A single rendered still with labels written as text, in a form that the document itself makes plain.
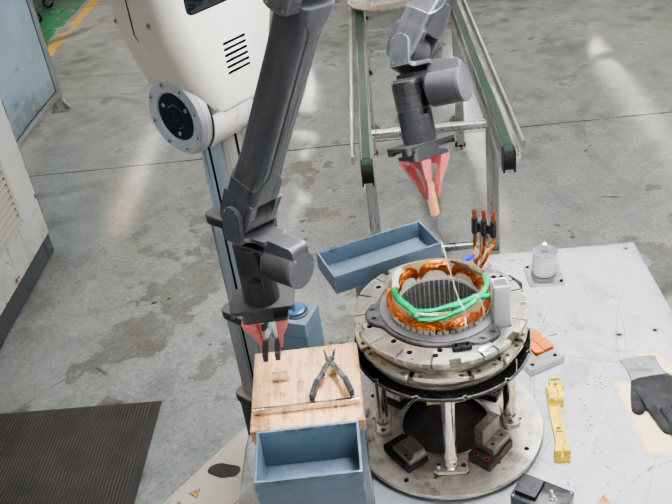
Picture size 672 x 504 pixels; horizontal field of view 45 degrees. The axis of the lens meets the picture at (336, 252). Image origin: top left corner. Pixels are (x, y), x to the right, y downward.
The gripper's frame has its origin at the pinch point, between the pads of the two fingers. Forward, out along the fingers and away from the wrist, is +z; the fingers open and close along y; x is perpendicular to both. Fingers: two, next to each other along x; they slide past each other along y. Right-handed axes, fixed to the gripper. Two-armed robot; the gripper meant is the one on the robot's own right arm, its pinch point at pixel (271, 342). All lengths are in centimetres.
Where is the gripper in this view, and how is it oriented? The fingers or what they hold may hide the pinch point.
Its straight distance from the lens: 134.8
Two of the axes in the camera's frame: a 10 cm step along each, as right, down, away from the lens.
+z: 1.2, 8.4, 5.3
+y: 9.9, -1.3, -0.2
